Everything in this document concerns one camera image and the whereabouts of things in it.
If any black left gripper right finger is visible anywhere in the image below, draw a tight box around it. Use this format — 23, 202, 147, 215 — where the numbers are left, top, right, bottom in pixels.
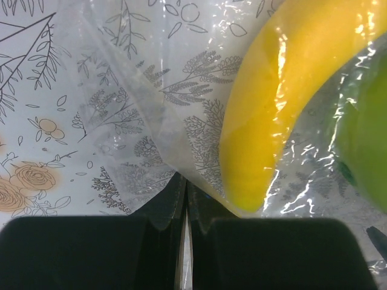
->
186, 184, 377, 289

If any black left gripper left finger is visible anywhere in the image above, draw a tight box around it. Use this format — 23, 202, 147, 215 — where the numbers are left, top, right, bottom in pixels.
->
1, 175, 186, 289

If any clear zip top bag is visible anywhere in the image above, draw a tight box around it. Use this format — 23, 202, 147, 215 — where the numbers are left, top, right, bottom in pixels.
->
56, 1, 386, 278

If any green fake apple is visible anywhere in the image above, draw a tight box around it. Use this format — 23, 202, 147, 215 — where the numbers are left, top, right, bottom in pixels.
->
333, 51, 386, 211

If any yellow fake banana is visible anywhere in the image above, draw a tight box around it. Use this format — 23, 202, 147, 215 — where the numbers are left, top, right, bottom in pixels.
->
219, 1, 386, 212

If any floral table mat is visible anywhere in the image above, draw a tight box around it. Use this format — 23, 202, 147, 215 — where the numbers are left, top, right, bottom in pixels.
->
1, 1, 134, 221

